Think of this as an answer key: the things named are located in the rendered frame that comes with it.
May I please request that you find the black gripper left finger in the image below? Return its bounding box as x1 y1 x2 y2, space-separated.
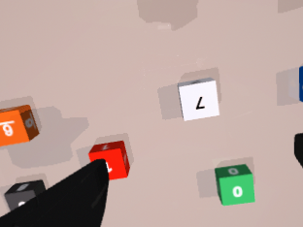
0 158 110 227

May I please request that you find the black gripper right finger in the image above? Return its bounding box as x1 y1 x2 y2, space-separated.
294 133 303 168

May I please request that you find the red block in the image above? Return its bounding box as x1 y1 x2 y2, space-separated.
88 141 130 179

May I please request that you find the green block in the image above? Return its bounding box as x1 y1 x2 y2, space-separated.
215 164 255 206

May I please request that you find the orange block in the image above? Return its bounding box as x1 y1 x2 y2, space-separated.
0 105 39 146

